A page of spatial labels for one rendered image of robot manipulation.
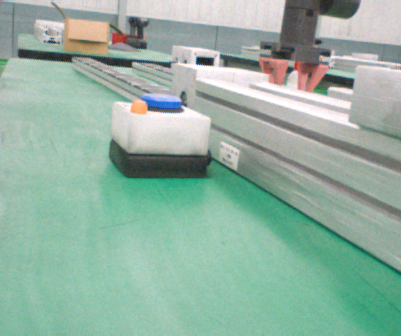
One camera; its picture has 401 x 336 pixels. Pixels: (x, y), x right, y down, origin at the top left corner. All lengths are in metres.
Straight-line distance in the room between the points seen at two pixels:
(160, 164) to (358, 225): 0.21
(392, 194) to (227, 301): 0.14
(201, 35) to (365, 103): 11.73
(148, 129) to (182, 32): 11.49
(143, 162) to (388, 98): 0.24
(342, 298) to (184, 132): 0.26
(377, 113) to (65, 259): 0.22
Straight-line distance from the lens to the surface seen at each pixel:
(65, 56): 2.71
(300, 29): 0.94
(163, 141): 0.53
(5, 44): 11.65
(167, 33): 11.94
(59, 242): 0.37
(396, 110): 0.38
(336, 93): 0.78
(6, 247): 0.36
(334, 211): 0.44
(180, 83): 0.76
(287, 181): 0.50
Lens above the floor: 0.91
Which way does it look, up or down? 13 degrees down
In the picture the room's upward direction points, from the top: 6 degrees clockwise
